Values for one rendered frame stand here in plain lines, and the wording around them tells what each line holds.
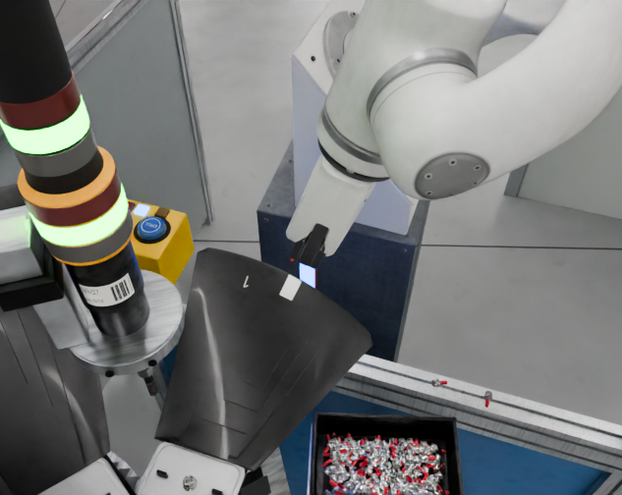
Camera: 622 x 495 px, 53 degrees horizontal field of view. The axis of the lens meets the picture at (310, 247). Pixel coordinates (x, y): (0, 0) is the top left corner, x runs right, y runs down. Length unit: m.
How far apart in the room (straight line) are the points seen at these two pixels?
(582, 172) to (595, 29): 2.17
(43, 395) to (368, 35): 0.36
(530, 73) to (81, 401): 0.39
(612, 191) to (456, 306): 0.78
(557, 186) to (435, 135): 2.23
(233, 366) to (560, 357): 1.65
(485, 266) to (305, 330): 1.70
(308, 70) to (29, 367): 0.62
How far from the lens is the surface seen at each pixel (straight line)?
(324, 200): 0.51
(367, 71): 0.43
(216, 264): 0.73
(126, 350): 0.38
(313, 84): 0.98
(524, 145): 0.39
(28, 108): 0.27
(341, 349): 0.71
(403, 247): 1.13
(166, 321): 0.38
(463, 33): 0.42
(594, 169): 2.54
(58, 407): 0.53
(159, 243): 0.95
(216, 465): 0.63
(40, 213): 0.30
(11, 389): 0.53
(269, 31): 3.51
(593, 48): 0.39
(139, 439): 1.99
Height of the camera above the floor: 1.77
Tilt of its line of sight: 49 degrees down
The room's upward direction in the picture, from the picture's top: straight up
